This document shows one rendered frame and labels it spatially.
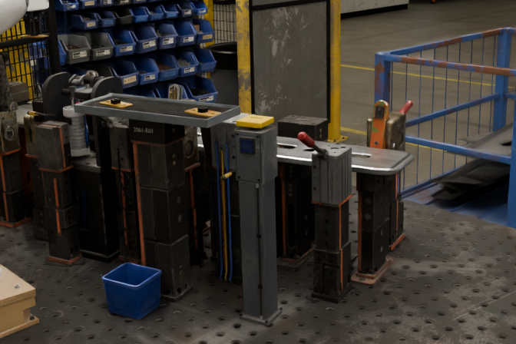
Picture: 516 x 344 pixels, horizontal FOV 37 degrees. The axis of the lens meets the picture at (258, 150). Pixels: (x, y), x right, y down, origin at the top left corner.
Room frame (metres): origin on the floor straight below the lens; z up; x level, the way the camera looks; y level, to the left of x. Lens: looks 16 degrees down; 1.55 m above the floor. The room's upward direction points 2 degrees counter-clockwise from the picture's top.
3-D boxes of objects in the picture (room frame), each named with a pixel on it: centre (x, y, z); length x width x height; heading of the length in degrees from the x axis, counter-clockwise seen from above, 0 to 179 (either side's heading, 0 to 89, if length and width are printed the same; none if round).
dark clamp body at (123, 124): (1.93, 0.33, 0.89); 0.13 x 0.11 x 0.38; 150
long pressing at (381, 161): (2.12, 0.24, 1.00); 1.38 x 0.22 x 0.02; 60
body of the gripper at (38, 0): (2.35, 0.67, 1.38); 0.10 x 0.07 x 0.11; 150
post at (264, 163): (1.58, 0.00, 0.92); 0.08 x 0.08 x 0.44; 60
